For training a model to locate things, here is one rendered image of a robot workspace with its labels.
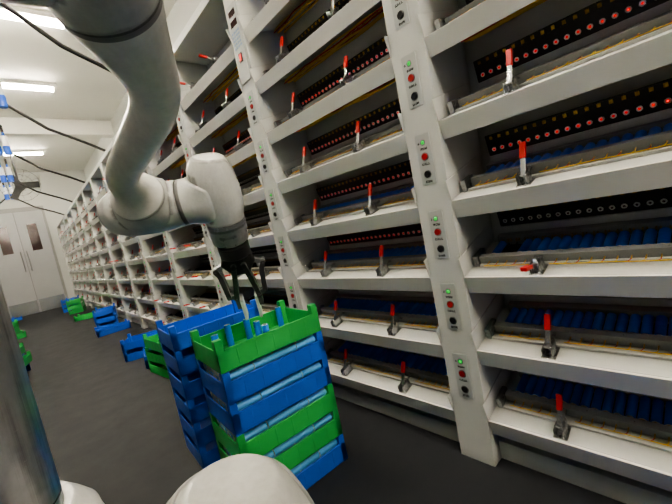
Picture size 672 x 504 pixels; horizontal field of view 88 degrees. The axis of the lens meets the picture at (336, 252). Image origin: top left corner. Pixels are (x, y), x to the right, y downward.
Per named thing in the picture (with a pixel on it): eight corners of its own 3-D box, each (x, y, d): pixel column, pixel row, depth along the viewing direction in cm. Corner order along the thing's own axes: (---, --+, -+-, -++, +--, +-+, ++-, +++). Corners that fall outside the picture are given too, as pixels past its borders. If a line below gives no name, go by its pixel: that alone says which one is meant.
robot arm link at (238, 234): (245, 224, 79) (251, 246, 82) (245, 209, 87) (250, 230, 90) (203, 232, 78) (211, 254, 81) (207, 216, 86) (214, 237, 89)
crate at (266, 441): (244, 468, 85) (236, 437, 84) (215, 437, 101) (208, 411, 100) (338, 408, 103) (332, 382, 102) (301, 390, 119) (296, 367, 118)
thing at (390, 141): (410, 150, 90) (392, 97, 86) (281, 194, 135) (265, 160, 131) (445, 130, 102) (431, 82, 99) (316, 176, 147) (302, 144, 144)
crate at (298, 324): (221, 374, 82) (213, 342, 82) (195, 358, 98) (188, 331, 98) (321, 330, 101) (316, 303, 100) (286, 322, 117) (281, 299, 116)
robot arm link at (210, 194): (247, 206, 88) (193, 217, 86) (230, 144, 80) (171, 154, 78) (248, 224, 79) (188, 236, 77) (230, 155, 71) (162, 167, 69)
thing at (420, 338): (447, 358, 95) (431, 316, 92) (310, 333, 140) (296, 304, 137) (476, 315, 108) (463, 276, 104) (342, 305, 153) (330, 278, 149)
